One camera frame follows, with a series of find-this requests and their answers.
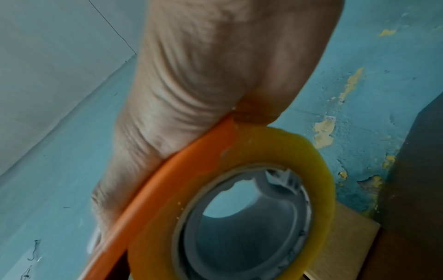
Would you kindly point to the yellowish clear tape roll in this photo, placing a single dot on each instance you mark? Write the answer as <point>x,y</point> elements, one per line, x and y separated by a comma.
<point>311,164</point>

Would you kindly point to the small brown cardboard box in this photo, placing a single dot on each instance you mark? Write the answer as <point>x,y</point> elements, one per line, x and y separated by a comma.
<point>349,246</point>

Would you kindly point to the person's right hand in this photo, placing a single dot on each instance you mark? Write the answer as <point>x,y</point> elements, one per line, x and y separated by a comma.
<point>225,68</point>

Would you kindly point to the orange tape dispenser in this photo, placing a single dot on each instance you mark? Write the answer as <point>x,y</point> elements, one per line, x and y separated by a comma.
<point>155,186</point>

